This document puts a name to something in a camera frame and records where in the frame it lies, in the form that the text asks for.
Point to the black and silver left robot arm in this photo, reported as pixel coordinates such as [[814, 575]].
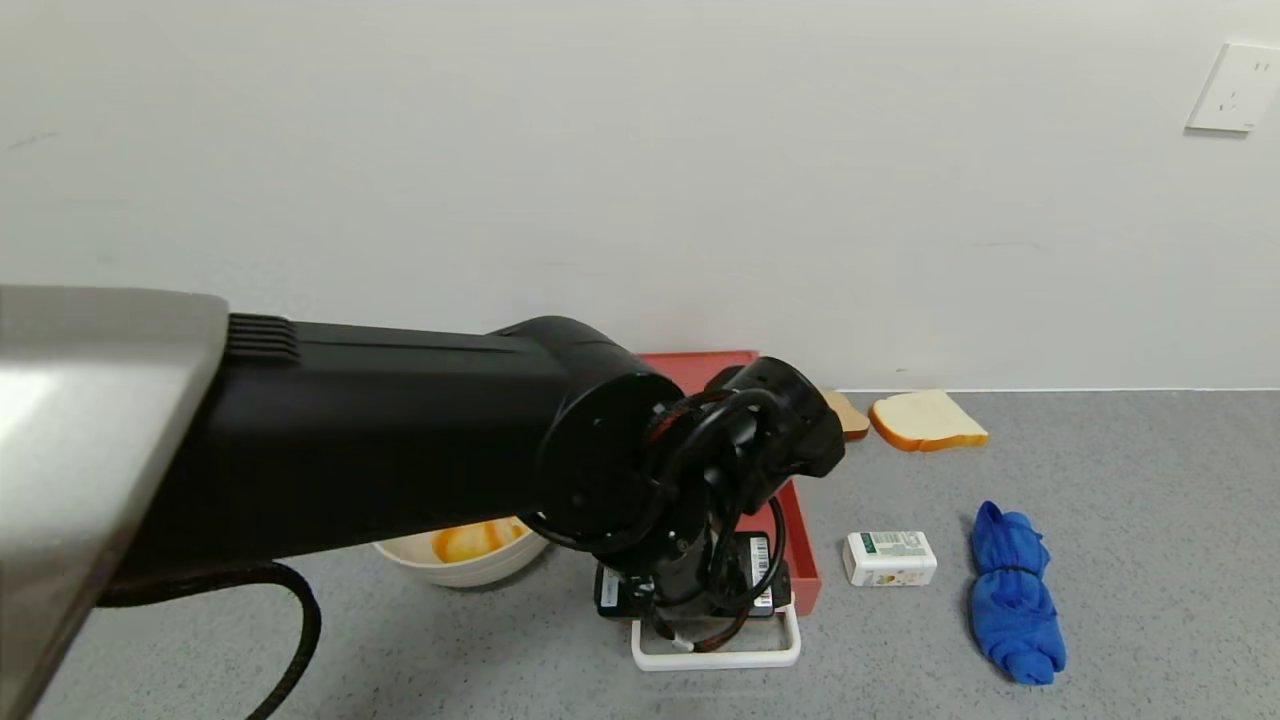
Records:
[[350, 440]]

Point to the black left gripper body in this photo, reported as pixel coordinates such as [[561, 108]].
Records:
[[757, 566]]

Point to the brown toast slice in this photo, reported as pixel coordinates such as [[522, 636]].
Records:
[[853, 418]]

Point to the beige round bowl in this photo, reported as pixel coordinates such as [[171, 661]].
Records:
[[470, 570]]

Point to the white bread slice orange crust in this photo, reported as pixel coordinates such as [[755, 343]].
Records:
[[925, 420]]

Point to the orange striped croissant toy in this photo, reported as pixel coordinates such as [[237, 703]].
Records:
[[470, 540]]

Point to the small white printed box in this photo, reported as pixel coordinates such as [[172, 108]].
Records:
[[890, 558]]

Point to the blue bundled cloth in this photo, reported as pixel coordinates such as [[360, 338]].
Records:
[[1012, 600]]

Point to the white wall socket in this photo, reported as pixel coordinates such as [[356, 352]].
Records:
[[1235, 87]]

